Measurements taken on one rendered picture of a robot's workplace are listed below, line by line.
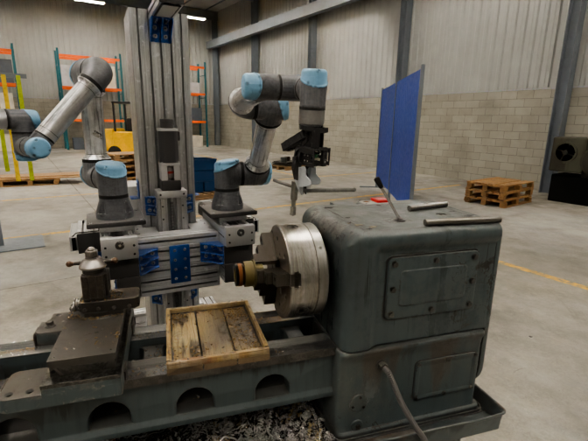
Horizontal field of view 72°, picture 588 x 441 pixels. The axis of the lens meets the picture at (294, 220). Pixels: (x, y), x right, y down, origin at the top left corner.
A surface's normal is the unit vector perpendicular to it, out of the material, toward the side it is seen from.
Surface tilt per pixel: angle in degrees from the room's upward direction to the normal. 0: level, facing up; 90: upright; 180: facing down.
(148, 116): 90
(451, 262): 90
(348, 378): 90
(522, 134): 90
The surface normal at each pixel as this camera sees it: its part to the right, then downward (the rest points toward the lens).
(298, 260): 0.26, -0.30
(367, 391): 0.29, 0.23
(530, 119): -0.83, 0.12
